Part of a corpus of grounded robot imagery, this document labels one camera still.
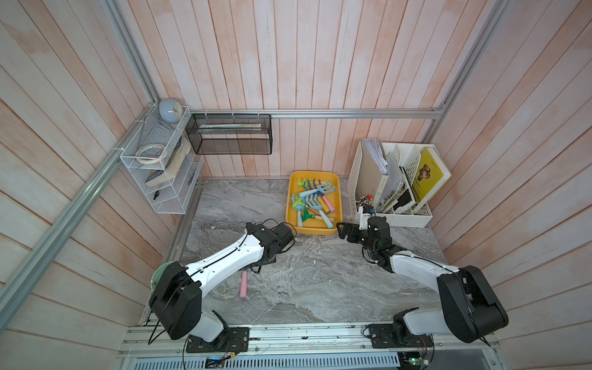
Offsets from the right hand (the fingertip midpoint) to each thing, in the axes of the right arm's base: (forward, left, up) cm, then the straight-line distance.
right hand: (345, 223), depth 91 cm
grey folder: (+14, -20, +12) cm, 27 cm away
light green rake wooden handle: (+29, +16, -6) cm, 34 cm away
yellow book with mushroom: (+17, -34, +12) cm, 40 cm away
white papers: (+22, -12, +20) cm, 32 cm away
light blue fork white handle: (+27, +6, -8) cm, 28 cm away
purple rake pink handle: (+14, +4, -8) cm, 16 cm away
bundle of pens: (+6, -8, +8) cm, 13 cm away
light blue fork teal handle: (+15, +12, -7) cm, 21 cm away
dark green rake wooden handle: (+9, +16, -8) cm, 20 cm away
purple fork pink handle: (-23, +39, -7) cm, 46 cm away
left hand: (-17, +36, +1) cm, 40 cm away
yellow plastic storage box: (+15, +21, -7) cm, 27 cm away
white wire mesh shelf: (+1, +64, +22) cm, 67 cm away
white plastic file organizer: (+9, -25, -2) cm, 27 cm away
